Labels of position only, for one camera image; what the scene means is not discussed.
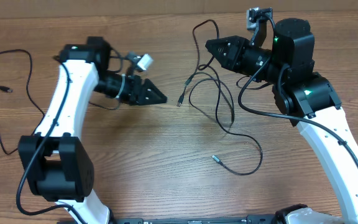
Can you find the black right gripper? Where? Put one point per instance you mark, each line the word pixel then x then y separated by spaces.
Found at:
pixel 238 53

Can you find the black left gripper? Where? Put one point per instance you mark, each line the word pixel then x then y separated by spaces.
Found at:
pixel 136 90

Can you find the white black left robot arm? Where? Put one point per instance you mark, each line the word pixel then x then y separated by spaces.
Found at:
pixel 56 164

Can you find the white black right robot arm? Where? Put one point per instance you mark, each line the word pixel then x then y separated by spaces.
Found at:
pixel 304 97

